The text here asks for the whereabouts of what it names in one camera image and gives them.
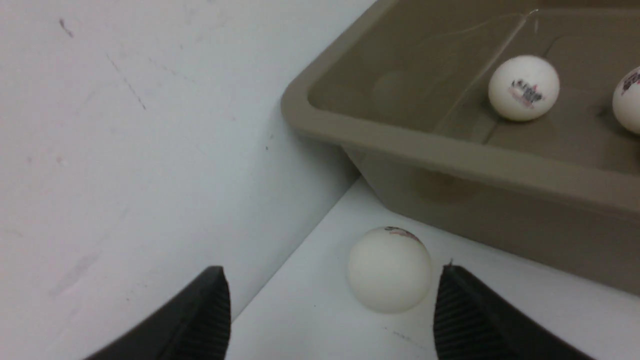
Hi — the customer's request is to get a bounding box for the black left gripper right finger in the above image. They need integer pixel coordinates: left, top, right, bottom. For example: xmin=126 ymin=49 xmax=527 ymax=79
xmin=433 ymin=263 xmax=589 ymax=360

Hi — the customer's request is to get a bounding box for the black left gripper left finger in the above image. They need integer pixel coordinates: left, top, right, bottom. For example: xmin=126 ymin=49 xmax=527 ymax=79
xmin=87 ymin=266 xmax=232 ymax=360

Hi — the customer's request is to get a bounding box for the white ball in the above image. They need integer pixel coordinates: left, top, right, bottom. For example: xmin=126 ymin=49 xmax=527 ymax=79
xmin=487 ymin=55 xmax=561 ymax=122
xmin=612 ymin=66 xmax=640 ymax=135
xmin=347 ymin=226 xmax=433 ymax=314

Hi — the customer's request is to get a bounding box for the taupe plastic rectangular bin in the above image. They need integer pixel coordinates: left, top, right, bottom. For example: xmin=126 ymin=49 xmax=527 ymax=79
xmin=280 ymin=0 xmax=640 ymax=295

